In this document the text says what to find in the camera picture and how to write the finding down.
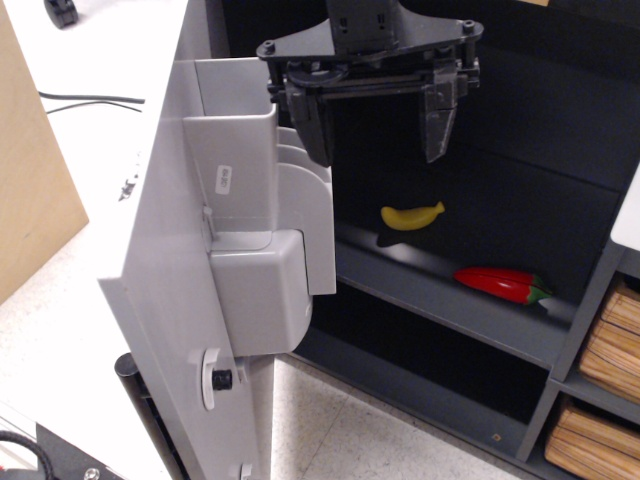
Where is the black braided cable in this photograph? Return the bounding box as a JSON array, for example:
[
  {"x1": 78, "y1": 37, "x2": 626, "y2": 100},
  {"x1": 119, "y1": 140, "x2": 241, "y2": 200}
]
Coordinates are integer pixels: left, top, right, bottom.
[{"x1": 0, "y1": 430, "x2": 57, "y2": 480}]

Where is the black caster wheel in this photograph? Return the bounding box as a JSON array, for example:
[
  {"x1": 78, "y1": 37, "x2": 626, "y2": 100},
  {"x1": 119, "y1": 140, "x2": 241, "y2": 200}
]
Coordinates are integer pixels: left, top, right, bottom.
[{"x1": 43, "y1": 0, "x2": 79, "y2": 29}]

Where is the yellow toy banana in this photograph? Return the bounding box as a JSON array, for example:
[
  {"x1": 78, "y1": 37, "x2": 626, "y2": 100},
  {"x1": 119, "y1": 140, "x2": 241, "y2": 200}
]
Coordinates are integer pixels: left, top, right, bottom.
[{"x1": 380, "y1": 202, "x2": 445, "y2": 231}]

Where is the upper woven storage basket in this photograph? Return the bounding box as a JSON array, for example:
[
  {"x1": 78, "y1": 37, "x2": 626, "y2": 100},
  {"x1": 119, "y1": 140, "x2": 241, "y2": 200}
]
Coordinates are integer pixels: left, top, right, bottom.
[{"x1": 578, "y1": 276, "x2": 639, "y2": 404}]

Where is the thin black floor cable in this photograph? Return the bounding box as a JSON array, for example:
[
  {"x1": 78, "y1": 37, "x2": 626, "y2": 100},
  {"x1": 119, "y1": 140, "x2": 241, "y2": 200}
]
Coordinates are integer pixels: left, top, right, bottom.
[{"x1": 46, "y1": 101, "x2": 143, "y2": 116}]

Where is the white counter top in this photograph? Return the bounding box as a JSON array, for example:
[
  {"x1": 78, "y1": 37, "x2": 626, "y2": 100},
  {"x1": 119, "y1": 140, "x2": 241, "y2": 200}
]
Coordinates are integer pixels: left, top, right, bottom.
[{"x1": 610, "y1": 168, "x2": 640, "y2": 251}]

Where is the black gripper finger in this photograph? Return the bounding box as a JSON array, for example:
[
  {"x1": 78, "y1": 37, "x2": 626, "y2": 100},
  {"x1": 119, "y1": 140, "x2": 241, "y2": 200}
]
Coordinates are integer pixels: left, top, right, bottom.
[
  {"x1": 420, "y1": 60, "x2": 468, "y2": 163},
  {"x1": 285, "y1": 82, "x2": 334, "y2": 167}
]

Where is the dark grey fridge cabinet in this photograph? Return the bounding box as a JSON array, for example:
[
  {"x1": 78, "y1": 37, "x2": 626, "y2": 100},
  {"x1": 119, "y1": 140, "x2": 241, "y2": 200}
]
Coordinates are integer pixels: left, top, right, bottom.
[{"x1": 204, "y1": 0, "x2": 640, "y2": 480}]

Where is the brown wooden board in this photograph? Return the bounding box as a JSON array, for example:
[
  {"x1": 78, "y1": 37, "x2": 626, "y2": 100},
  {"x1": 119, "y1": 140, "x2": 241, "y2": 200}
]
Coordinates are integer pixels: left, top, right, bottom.
[{"x1": 1, "y1": 7, "x2": 88, "y2": 301}]

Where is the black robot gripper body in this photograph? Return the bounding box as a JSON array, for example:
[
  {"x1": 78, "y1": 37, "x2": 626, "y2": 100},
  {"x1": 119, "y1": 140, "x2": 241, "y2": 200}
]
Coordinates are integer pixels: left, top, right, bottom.
[{"x1": 257, "y1": 1, "x2": 484, "y2": 104}]

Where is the red toy chili pepper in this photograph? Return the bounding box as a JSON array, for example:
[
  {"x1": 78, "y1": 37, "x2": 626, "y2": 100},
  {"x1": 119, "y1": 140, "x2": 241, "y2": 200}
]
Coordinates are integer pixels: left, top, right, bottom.
[{"x1": 453, "y1": 267, "x2": 553, "y2": 305}]

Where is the grey toy fridge door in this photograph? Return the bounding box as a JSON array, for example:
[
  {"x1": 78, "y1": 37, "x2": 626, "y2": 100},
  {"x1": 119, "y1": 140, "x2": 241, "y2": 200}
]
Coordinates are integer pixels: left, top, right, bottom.
[{"x1": 98, "y1": 1, "x2": 336, "y2": 479}]

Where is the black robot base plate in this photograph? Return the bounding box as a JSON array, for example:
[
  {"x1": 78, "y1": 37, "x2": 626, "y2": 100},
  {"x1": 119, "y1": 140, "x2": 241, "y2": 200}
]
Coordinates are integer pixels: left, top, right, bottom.
[{"x1": 36, "y1": 424, "x2": 122, "y2": 480}]

